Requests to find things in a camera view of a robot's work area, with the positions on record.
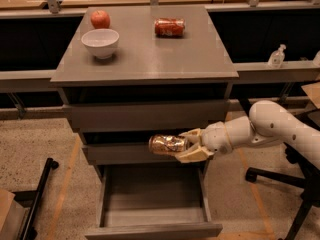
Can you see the black metal stand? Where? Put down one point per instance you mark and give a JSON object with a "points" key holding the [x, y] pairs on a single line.
{"points": [[30, 199]]}

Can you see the brown cardboard box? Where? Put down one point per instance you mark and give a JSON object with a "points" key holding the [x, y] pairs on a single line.
{"points": [[11, 216]]}

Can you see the clear sanitizer pump bottle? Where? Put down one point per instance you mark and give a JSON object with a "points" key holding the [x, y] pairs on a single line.
{"points": [[277, 57]]}

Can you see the grey open bottom drawer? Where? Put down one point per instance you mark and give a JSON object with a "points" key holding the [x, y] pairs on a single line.
{"points": [[154, 201]]}

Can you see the grey middle drawer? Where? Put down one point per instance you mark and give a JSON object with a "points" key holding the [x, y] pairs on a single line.
{"points": [[122, 153]]}

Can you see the white ceramic bowl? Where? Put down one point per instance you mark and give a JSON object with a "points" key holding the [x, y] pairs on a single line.
{"points": [[101, 43]]}

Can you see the red apple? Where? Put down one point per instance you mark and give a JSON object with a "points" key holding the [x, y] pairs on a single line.
{"points": [[100, 19]]}

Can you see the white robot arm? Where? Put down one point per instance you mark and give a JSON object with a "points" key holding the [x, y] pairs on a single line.
{"points": [[242, 131]]}

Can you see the orange brown soda can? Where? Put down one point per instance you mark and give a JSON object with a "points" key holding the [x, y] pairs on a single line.
{"points": [[168, 144]]}

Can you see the grey drawer cabinet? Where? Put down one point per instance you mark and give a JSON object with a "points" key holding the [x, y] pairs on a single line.
{"points": [[146, 67]]}

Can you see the grey top drawer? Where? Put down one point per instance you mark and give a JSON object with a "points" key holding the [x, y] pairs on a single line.
{"points": [[145, 116]]}

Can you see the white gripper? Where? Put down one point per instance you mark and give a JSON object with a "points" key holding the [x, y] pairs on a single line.
{"points": [[215, 138]]}

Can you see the black office chair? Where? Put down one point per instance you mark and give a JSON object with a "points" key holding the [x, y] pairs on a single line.
{"points": [[293, 177]]}

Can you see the red soda can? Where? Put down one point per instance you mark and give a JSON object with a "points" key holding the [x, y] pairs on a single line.
{"points": [[169, 27]]}

